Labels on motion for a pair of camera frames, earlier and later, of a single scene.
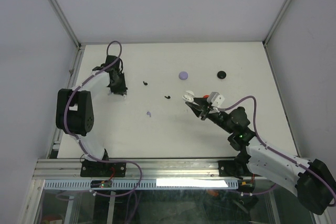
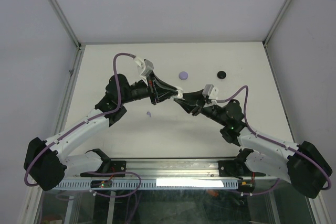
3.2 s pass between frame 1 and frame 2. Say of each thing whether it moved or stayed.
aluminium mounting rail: stayed
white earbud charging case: moved
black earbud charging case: stayed
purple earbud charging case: stayed
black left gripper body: moved
